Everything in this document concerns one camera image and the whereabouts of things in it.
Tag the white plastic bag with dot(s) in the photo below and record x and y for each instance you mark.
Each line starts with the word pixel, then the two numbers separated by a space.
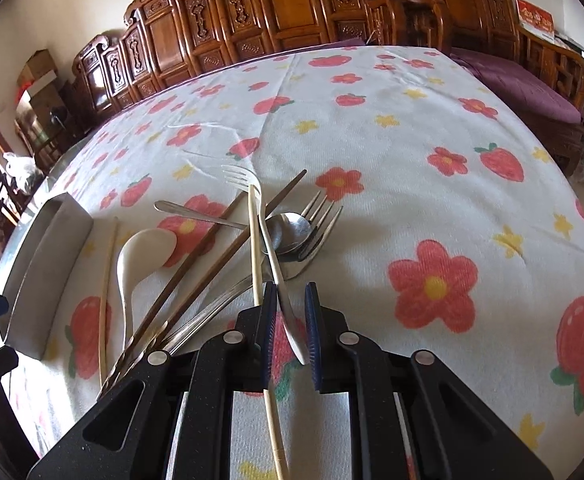
pixel 19 165

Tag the red desk calendar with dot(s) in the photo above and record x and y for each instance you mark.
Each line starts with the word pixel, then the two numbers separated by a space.
pixel 534 17

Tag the small metal spoon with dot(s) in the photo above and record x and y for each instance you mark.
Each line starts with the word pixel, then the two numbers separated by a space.
pixel 289 227

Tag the dark brown chopstick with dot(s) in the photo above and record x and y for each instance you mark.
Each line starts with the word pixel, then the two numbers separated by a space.
pixel 287 187
pixel 192 260

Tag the light wooden chopstick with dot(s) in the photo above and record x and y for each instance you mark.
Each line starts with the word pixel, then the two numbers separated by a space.
pixel 255 260
pixel 106 300

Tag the stainless steel tray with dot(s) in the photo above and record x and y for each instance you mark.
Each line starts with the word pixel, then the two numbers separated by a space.
pixel 47 270

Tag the metal fork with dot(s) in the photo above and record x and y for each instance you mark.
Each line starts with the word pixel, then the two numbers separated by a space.
pixel 317 240

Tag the strawberry flower printed tablecloth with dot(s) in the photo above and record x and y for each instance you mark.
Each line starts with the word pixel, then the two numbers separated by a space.
pixel 421 170

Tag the carved wooden long sofa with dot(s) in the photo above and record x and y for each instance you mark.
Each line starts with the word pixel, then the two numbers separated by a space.
pixel 232 15

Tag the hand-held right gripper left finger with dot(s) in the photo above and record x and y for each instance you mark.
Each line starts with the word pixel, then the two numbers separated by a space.
pixel 270 340

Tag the long purple seat cushion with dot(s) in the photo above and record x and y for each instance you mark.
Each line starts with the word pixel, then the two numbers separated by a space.
pixel 351 42

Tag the purple armchair cushion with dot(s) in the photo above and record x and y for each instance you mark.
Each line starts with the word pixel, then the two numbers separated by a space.
pixel 516 80

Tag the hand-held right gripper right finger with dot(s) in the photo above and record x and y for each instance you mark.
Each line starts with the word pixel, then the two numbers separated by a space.
pixel 313 340

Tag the cardboard boxes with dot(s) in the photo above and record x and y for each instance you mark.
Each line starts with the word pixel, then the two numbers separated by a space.
pixel 37 72

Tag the white ceramic spoon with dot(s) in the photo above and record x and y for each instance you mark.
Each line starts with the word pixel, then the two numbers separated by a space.
pixel 142 255

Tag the carved wooden armchair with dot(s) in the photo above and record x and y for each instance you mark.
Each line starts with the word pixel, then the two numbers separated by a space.
pixel 461 0

